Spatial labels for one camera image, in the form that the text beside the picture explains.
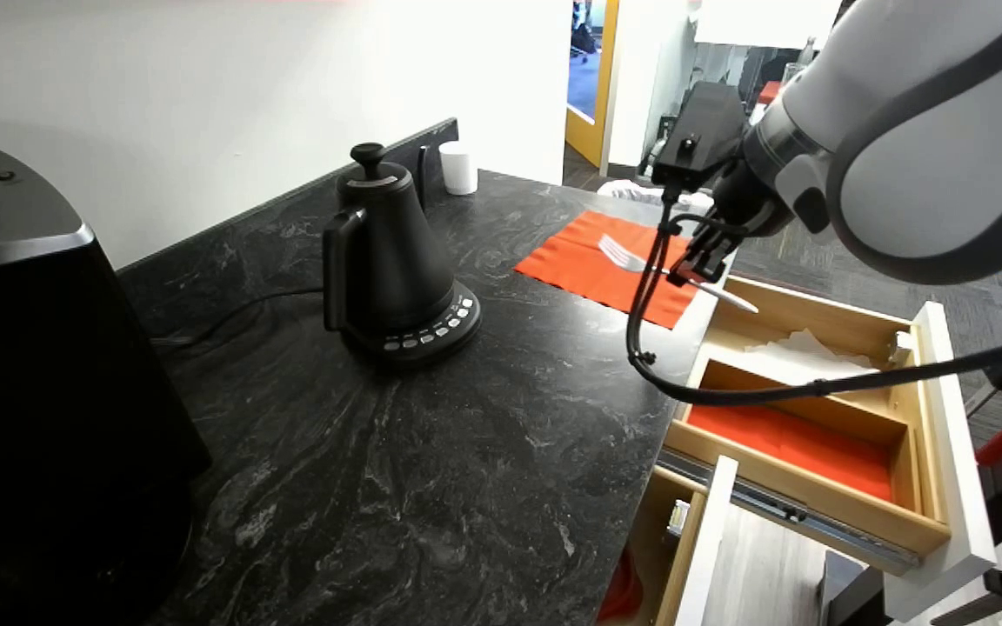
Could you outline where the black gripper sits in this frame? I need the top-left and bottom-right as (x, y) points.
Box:
(669, 159), (800, 287)

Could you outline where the white spoon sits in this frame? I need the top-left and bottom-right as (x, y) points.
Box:
(595, 231), (761, 315)

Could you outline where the orange place mat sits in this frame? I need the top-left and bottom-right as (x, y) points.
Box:
(512, 207), (704, 329)

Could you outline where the orange drawer liner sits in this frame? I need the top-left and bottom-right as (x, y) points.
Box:
(685, 385), (900, 503)

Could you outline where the small white-fronted drawer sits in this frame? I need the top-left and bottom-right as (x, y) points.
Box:
(595, 450), (744, 626)

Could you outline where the wooden drawer with compartments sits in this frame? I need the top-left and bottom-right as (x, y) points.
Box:
(662, 270), (1002, 584)

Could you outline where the red item in small drawer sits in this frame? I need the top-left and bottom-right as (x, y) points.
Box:
(598, 551), (647, 622)

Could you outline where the white folded cloth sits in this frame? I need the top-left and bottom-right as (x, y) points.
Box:
(715, 328), (897, 403)

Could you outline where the white ceramic mug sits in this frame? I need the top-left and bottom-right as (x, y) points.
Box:
(435, 140), (479, 199)

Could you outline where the black gooseneck electric kettle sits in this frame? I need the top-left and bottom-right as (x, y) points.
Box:
(321, 140), (486, 370)

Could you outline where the black pod coffee machine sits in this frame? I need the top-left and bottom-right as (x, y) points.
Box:
(0, 127), (216, 626)

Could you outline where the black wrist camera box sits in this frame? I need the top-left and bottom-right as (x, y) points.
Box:
(650, 78), (756, 199)

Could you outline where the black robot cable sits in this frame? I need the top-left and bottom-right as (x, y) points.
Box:
(623, 183), (1002, 411)

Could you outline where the yellow door frame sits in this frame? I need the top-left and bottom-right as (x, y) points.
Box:
(565, 0), (623, 169)

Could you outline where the black kettle power cord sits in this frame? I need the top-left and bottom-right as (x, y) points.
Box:
(151, 285), (330, 350)

